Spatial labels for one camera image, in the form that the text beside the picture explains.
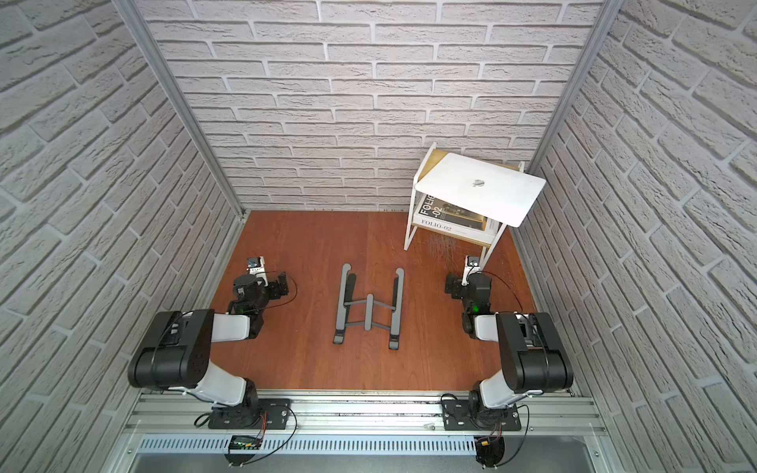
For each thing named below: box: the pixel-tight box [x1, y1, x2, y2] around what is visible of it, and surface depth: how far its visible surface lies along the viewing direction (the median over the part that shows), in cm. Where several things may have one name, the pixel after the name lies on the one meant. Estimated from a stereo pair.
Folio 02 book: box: [412, 194, 503, 246], surface depth 94 cm
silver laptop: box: [414, 152, 548, 228], surface depth 81 cm
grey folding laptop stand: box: [333, 263, 405, 350], surface depth 89 cm
